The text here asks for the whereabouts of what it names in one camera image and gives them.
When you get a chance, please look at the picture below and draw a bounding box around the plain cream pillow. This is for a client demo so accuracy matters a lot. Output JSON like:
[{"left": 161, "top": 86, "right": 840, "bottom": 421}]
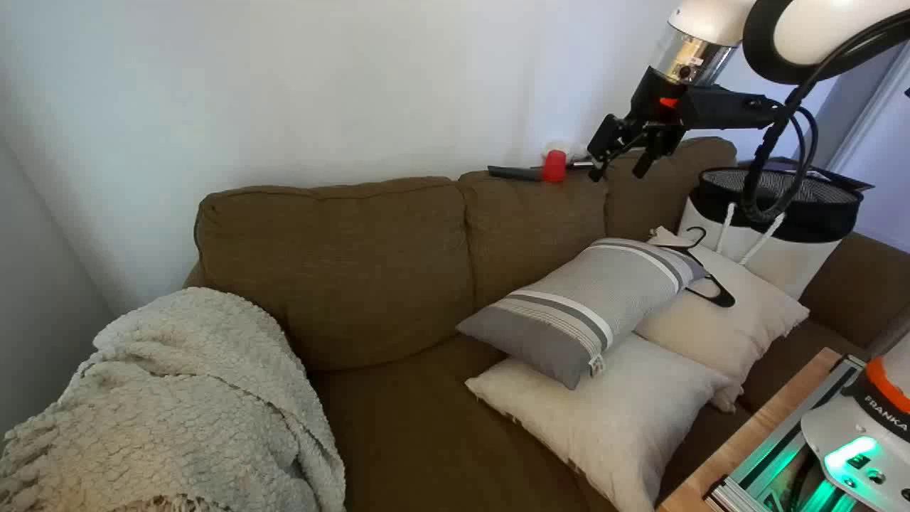
[
  {"left": 633, "top": 225, "right": 814, "bottom": 416},
  {"left": 464, "top": 333, "right": 733, "bottom": 512}
]

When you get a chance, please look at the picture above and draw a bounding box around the grey striped pillow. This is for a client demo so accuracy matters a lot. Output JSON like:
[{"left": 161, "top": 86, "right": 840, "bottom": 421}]
[{"left": 456, "top": 235, "right": 713, "bottom": 391}]

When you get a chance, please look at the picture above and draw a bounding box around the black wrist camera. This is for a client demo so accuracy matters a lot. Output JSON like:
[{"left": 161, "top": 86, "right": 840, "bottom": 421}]
[{"left": 676, "top": 81, "right": 791, "bottom": 134}]

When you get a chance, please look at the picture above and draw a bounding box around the aluminium frame rail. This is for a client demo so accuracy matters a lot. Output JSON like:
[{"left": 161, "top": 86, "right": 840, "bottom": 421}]
[{"left": 709, "top": 352, "right": 869, "bottom": 512}]

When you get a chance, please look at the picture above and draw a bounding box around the orange cup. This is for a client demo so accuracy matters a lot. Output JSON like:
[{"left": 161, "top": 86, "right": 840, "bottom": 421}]
[{"left": 540, "top": 147, "right": 572, "bottom": 187}]

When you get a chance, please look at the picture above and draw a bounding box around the black clothes hanger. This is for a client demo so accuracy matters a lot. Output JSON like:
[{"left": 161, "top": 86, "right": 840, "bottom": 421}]
[{"left": 663, "top": 225, "right": 740, "bottom": 309}]

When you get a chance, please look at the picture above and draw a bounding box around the wooden table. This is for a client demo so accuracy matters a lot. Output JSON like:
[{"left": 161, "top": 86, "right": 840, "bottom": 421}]
[{"left": 656, "top": 343, "right": 857, "bottom": 512}]

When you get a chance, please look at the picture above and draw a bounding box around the cream knitted blanket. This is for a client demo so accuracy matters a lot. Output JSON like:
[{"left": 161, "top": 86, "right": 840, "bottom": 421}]
[{"left": 0, "top": 283, "right": 349, "bottom": 512}]

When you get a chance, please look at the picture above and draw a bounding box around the black remote control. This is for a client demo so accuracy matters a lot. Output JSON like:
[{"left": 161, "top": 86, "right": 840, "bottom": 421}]
[{"left": 486, "top": 161, "right": 548, "bottom": 184}]

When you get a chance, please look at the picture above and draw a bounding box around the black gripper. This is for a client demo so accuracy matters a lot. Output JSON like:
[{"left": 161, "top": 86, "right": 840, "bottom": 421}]
[{"left": 582, "top": 66, "right": 689, "bottom": 182}]

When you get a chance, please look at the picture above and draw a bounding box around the brown fabric couch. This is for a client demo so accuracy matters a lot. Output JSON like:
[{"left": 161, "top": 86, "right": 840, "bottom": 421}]
[{"left": 181, "top": 137, "right": 910, "bottom": 512}]

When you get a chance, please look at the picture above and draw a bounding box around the black gingham laundry basket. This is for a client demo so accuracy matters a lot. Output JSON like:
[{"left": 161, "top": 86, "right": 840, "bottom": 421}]
[{"left": 676, "top": 157, "right": 877, "bottom": 302}]

